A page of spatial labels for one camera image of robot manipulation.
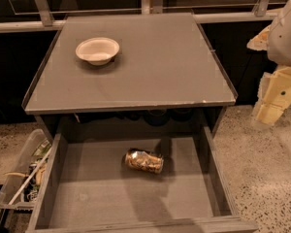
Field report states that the open grey top drawer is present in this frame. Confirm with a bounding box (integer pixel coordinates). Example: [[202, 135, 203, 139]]
[[24, 125, 259, 233]]

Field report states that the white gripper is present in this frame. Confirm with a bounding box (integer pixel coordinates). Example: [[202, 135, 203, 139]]
[[246, 0, 291, 125]]

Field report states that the metal railing frame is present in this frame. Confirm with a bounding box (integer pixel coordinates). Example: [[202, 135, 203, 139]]
[[0, 0, 288, 33]]

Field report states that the orange soda can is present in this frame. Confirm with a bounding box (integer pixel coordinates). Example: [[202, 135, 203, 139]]
[[124, 149, 164, 174]]

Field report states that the grey cabinet counter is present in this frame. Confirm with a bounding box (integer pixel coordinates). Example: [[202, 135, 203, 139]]
[[21, 13, 239, 144]]

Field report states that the clear plastic storage bin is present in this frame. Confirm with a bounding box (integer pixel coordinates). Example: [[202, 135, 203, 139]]
[[0, 129, 51, 211]]

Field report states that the white paper bowl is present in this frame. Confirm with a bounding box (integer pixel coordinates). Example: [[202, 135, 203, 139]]
[[76, 37, 119, 66]]

